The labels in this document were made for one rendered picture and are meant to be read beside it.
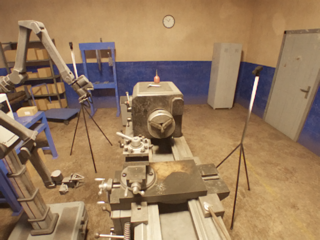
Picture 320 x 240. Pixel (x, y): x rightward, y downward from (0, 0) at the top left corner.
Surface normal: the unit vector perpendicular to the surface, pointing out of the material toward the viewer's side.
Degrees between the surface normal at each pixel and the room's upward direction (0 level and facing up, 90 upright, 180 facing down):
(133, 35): 90
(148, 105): 90
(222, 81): 90
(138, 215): 0
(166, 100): 90
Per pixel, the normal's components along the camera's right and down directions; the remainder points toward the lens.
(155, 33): 0.11, 0.42
